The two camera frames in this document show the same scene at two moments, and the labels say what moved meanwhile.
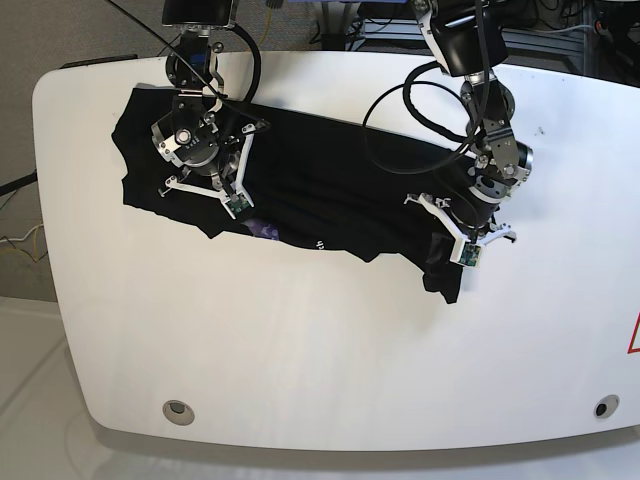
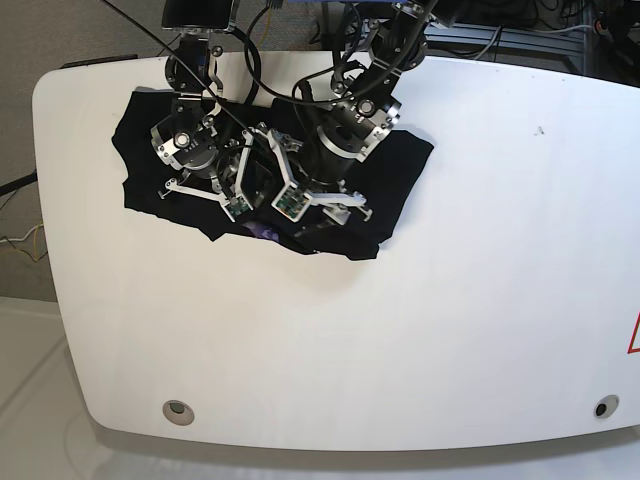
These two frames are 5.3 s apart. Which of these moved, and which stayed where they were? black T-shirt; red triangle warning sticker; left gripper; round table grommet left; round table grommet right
Moved: left gripper; black T-shirt
Stayed: round table grommet left; red triangle warning sticker; round table grommet right
